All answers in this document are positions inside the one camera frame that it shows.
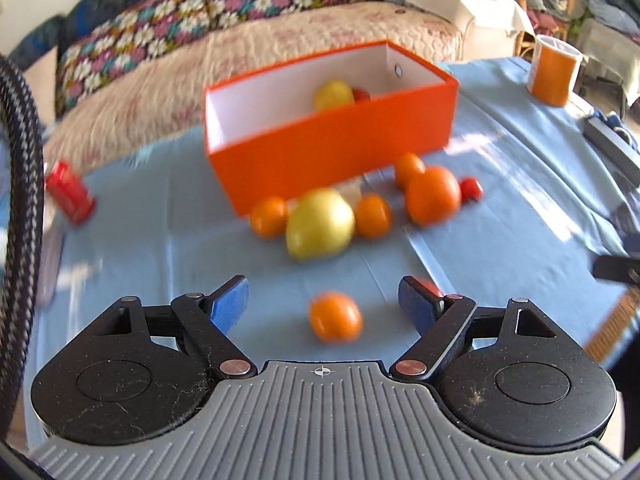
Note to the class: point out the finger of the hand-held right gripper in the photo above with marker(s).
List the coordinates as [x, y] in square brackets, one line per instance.
[615, 267]

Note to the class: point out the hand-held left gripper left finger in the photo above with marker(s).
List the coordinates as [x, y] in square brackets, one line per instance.
[231, 305]

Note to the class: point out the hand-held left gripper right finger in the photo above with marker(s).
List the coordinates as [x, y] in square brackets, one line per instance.
[415, 305]

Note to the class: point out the red tomato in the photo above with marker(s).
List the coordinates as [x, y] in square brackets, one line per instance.
[471, 188]
[432, 289]
[361, 96]

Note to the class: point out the small orange mandarin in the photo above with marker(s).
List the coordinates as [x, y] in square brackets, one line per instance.
[335, 317]
[409, 169]
[269, 216]
[372, 216]

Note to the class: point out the large orange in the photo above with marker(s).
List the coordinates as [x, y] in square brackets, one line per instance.
[433, 196]

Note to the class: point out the large yellow-green apple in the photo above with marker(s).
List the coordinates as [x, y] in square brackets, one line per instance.
[320, 223]

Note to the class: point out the orange cardboard box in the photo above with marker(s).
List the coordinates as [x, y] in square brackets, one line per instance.
[325, 160]

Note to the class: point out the yellow apple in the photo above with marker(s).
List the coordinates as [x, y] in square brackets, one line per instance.
[332, 95]

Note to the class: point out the grey rectangular case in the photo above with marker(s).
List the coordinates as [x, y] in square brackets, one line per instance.
[615, 144]

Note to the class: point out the red soda can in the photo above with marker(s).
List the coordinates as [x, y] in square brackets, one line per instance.
[70, 192]

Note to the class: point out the orange cup with white rim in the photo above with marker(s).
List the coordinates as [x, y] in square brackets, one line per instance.
[552, 75]

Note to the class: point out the white cloth cover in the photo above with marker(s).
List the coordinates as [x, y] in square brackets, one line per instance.
[480, 15]

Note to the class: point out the white cushion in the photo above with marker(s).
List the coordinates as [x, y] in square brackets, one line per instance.
[42, 85]

